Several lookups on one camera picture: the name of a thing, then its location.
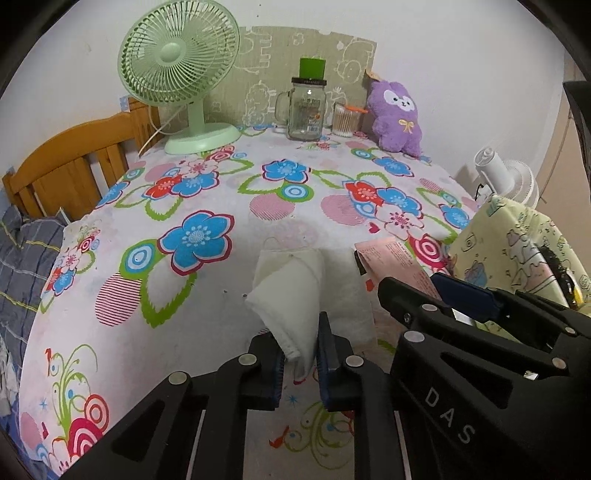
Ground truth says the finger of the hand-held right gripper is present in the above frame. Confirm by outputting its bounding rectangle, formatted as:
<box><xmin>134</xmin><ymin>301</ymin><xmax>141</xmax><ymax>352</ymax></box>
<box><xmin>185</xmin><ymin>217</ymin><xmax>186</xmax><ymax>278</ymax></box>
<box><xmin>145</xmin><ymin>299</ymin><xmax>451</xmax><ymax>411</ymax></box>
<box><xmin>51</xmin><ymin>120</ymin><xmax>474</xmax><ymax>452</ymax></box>
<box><xmin>378</xmin><ymin>276</ymin><xmax>474</xmax><ymax>344</ymax></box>
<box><xmin>431</xmin><ymin>272</ymin><xmax>591</xmax><ymax>365</ymax></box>

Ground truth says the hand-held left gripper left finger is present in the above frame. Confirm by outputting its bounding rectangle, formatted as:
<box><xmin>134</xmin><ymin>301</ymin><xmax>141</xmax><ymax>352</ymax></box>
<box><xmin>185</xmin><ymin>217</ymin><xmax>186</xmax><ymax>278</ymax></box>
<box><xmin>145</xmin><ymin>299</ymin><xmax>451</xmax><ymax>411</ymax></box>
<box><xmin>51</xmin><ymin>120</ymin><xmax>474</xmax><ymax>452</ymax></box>
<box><xmin>60</xmin><ymin>330</ymin><xmax>284</xmax><ymax>480</ymax></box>

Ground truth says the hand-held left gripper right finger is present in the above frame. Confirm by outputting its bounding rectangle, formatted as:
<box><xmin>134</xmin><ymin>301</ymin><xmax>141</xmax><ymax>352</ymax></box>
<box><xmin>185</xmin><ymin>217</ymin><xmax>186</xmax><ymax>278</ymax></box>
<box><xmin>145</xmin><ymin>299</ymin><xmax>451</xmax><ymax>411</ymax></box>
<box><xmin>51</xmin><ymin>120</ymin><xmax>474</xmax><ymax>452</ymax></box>
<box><xmin>318</xmin><ymin>311</ymin><xmax>409</xmax><ymax>480</ymax></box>

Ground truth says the pink paper packet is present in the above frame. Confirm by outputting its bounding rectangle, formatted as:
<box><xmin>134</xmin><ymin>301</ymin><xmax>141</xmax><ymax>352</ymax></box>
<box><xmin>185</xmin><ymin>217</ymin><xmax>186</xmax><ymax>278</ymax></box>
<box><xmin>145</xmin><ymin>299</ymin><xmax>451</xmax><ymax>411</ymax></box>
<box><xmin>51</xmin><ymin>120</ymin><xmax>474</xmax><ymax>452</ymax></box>
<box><xmin>358</xmin><ymin>239</ymin><xmax>444</xmax><ymax>301</ymax></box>

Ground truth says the yellow cartoon fabric storage box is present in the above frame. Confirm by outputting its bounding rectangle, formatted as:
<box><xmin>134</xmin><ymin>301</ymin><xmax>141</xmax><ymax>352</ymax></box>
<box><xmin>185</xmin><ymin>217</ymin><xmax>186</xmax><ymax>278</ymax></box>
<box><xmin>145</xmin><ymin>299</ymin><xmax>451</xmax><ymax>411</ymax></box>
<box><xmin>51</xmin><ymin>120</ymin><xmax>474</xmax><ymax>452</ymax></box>
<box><xmin>447</xmin><ymin>194</ymin><xmax>591</xmax><ymax>319</ymax></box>

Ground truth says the white cloth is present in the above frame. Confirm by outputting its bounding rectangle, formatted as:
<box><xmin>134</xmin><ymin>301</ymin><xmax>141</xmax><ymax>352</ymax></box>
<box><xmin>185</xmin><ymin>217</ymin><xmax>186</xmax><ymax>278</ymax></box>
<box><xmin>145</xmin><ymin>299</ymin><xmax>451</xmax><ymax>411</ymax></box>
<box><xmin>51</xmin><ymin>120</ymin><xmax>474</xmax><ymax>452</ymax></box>
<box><xmin>245</xmin><ymin>237</ymin><xmax>375</xmax><ymax>381</ymax></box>

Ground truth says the yellow black box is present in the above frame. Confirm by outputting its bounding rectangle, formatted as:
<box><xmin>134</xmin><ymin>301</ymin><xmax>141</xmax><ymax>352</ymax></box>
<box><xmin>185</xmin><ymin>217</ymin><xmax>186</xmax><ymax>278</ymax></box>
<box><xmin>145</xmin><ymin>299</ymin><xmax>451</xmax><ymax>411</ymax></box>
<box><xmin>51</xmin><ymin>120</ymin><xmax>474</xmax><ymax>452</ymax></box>
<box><xmin>538</xmin><ymin>247</ymin><xmax>583</xmax><ymax>310</ymax></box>

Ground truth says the floral tablecloth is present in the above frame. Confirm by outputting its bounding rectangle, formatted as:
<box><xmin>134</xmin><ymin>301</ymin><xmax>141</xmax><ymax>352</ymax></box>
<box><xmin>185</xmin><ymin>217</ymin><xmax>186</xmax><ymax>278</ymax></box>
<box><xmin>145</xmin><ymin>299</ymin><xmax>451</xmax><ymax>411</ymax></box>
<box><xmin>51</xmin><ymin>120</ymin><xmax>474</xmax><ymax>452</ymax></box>
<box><xmin>18</xmin><ymin>122</ymin><xmax>481</xmax><ymax>478</ymax></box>

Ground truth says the white standing fan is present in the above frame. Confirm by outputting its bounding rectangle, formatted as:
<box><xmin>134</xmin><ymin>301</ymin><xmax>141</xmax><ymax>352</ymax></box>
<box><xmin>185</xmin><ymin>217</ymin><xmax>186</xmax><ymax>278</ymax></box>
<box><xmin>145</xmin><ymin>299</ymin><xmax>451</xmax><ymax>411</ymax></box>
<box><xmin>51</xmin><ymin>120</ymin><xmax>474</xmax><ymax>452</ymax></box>
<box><xmin>475</xmin><ymin>147</ymin><xmax>540</xmax><ymax>208</ymax></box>

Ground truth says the beige door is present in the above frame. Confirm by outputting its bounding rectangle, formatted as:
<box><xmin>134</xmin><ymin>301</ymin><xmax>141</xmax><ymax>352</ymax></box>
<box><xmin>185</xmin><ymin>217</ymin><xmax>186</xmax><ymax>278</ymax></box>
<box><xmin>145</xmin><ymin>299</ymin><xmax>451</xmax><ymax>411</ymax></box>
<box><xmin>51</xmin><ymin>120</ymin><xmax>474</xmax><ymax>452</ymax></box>
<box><xmin>531</xmin><ymin>69</ymin><xmax>591</xmax><ymax>222</ymax></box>

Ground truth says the purple plush bunny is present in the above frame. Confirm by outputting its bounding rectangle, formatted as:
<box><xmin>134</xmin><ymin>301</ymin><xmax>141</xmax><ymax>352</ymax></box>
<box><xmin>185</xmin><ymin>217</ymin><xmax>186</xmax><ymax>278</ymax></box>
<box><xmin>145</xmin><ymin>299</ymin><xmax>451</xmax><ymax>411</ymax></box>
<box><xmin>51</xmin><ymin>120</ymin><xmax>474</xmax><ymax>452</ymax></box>
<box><xmin>365</xmin><ymin>69</ymin><xmax>424</xmax><ymax>158</ymax></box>

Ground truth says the cotton swab jar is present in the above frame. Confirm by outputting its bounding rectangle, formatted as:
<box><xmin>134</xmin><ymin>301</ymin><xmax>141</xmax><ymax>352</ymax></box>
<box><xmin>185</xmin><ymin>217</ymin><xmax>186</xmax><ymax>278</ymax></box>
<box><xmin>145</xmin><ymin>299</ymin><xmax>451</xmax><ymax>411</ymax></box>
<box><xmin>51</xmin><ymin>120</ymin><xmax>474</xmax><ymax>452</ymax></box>
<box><xmin>333</xmin><ymin>102</ymin><xmax>369</xmax><ymax>138</ymax></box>

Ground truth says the black curved object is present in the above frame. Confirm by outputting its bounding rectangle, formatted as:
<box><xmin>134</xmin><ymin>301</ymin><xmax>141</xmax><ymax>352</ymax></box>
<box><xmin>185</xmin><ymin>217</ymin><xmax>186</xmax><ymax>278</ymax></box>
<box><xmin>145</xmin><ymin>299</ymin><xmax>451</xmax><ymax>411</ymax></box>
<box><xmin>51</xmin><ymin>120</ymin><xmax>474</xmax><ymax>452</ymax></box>
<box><xmin>563</xmin><ymin>80</ymin><xmax>591</xmax><ymax>183</ymax></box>

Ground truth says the glass jar mug green lid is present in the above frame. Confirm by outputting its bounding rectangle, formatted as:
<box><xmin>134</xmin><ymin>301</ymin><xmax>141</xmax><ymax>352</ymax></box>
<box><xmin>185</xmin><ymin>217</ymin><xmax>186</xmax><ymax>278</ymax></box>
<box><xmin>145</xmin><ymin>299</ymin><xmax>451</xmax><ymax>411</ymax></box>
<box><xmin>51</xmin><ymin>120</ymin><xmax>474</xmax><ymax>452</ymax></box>
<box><xmin>275</xmin><ymin>58</ymin><xmax>328</xmax><ymax>142</ymax></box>

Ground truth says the crumpled pale cloth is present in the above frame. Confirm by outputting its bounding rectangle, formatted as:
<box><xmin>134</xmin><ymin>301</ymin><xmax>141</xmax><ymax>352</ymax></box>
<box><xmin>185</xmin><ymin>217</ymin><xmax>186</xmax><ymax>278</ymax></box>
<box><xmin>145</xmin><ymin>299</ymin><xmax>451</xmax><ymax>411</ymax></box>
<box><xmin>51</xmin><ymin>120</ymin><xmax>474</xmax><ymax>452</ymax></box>
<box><xmin>0</xmin><ymin>332</ymin><xmax>24</xmax><ymax>416</ymax></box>

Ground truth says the blue plaid bedding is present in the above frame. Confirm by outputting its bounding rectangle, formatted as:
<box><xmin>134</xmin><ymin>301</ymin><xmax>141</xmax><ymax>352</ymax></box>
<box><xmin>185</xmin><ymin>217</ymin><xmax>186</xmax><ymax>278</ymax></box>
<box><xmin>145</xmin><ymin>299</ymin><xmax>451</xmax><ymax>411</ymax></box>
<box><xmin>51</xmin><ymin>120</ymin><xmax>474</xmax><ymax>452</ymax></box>
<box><xmin>0</xmin><ymin>203</ymin><xmax>70</xmax><ymax>365</ymax></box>

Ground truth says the green cartoon printed board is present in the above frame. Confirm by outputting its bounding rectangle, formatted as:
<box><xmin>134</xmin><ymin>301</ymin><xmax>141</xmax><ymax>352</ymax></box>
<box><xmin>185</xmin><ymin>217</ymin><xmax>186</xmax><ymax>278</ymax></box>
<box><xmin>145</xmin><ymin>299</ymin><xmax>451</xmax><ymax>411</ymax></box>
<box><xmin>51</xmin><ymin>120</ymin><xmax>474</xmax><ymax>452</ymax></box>
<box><xmin>203</xmin><ymin>25</ymin><xmax>377</xmax><ymax>127</ymax></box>

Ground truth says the green desk fan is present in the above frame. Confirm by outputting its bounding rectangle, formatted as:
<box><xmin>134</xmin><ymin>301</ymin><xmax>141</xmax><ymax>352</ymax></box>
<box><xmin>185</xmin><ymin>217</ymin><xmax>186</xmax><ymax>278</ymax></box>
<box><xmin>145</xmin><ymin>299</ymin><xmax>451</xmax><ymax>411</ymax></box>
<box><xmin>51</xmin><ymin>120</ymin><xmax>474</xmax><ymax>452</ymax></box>
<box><xmin>117</xmin><ymin>0</ymin><xmax>242</xmax><ymax>155</ymax></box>

